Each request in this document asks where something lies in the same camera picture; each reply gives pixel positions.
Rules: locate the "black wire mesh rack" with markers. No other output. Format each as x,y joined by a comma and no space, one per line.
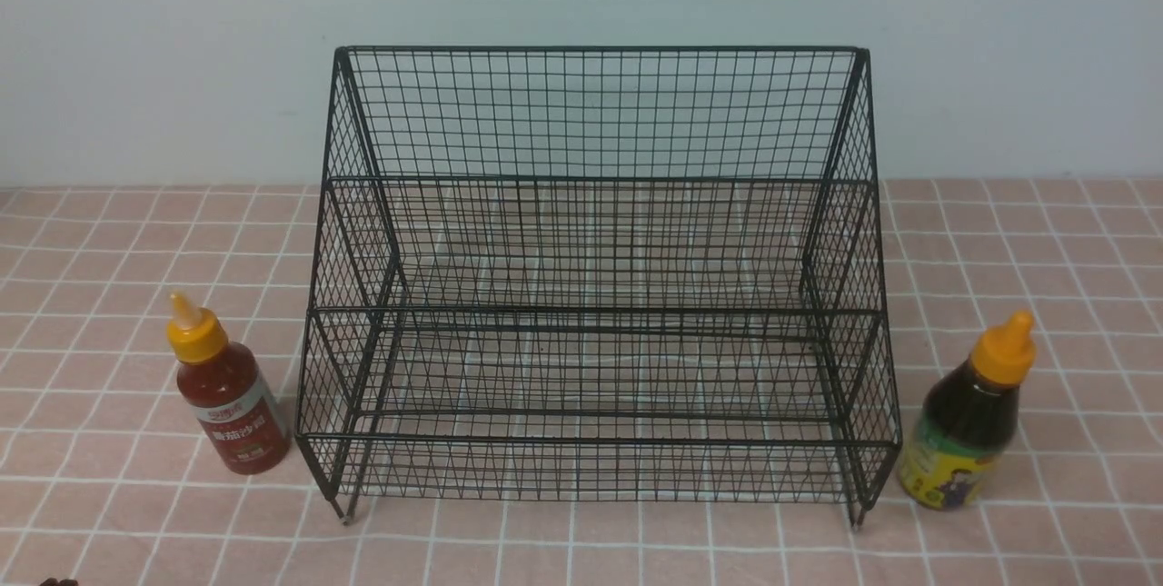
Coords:
599,273

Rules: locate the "dark sauce bottle yellow cap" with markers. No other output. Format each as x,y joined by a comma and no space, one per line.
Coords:
969,418

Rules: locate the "red ketchup squeeze bottle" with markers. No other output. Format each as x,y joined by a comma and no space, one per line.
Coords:
221,381

